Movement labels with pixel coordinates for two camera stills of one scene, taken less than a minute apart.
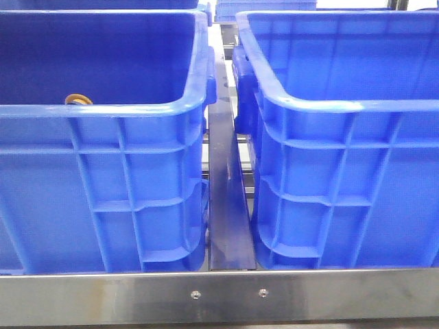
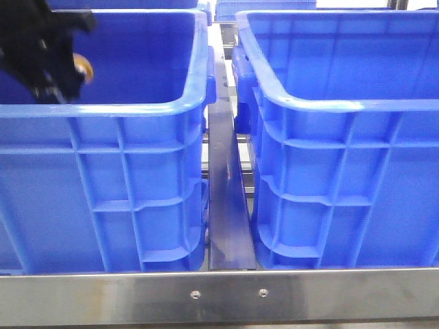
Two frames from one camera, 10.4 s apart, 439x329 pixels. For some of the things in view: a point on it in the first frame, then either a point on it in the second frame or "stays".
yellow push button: [77, 99] -> [83, 66]
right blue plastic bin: [344, 159] stays
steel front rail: [302, 299] stays
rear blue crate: [226, 10] stays
